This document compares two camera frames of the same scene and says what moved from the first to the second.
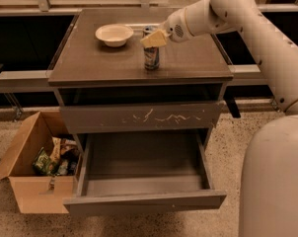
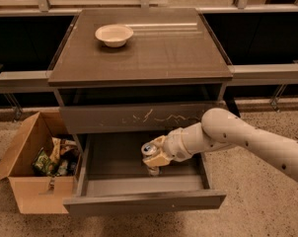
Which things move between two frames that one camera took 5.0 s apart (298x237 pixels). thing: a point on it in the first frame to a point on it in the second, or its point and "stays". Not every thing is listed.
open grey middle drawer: x=133 y=170 stays
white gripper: x=175 y=27 to x=174 y=146
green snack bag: x=42 y=164 stays
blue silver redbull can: x=151 y=54 to x=149 y=149
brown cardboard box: x=41 y=165 stays
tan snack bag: x=59 y=147 stays
